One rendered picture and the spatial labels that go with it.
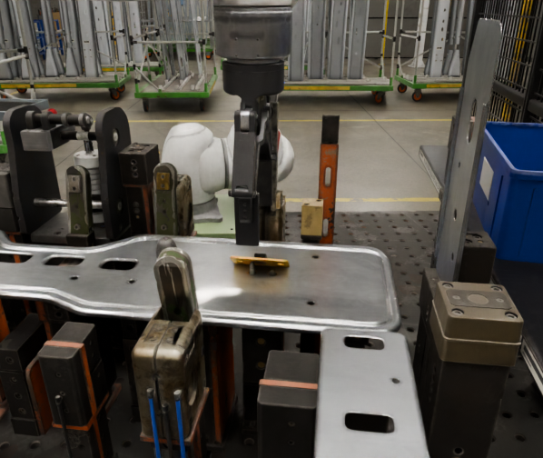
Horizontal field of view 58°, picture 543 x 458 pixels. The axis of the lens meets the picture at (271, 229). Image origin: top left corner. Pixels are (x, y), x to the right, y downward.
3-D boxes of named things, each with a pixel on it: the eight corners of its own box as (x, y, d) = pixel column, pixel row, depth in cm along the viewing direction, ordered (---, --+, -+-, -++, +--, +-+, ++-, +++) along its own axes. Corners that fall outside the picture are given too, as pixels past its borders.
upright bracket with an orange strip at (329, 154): (310, 372, 97) (320, 115, 76) (310, 367, 98) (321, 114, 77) (325, 373, 96) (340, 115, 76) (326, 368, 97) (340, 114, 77)
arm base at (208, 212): (149, 203, 162) (147, 187, 159) (217, 198, 166) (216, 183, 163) (148, 227, 146) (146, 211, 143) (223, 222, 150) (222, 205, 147)
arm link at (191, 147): (162, 187, 159) (156, 119, 149) (219, 183, 163) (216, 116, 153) (164, 208, 145) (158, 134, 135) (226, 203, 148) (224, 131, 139)
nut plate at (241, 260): (229, 257, 71) (230, 249, 71) (233, 263, 74) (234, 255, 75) (287, 262, 69) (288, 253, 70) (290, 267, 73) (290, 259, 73)
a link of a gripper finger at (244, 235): (259, 192, 60) (258, 194, 59) (260, 243, 63) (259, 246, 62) (234, 191, 60) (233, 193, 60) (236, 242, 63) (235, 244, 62)
